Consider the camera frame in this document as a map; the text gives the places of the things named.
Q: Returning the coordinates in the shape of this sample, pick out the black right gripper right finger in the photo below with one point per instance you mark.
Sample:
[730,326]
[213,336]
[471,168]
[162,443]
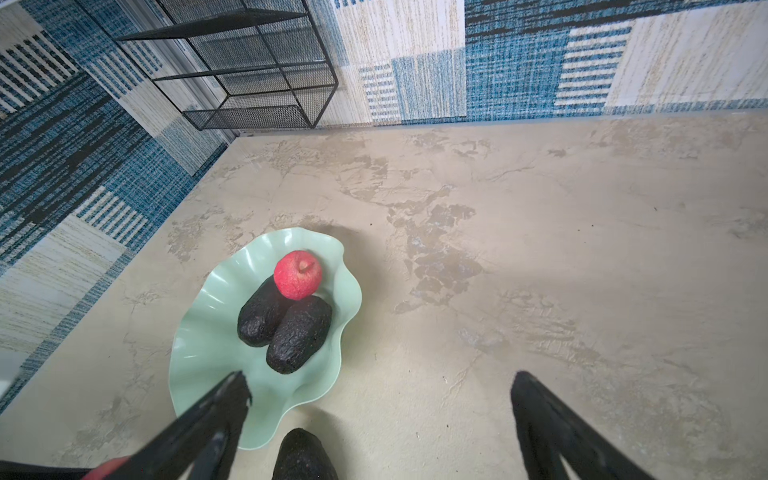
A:
[551,434]

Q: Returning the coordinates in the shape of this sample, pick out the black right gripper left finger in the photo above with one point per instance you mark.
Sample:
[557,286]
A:
[201,443]

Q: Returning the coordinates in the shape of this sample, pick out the dark fake avocado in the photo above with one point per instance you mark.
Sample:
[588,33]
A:
[300,335]
[262,314]
[302,457]

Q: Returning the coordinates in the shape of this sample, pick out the red fake apple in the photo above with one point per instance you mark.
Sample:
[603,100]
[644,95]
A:
[298,275]

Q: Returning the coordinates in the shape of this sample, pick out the light green wavy fruit bowl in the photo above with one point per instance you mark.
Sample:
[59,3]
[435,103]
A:
[206,346]

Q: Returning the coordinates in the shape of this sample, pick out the black wire shelf rack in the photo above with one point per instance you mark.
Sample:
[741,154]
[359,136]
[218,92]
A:
[226,65]

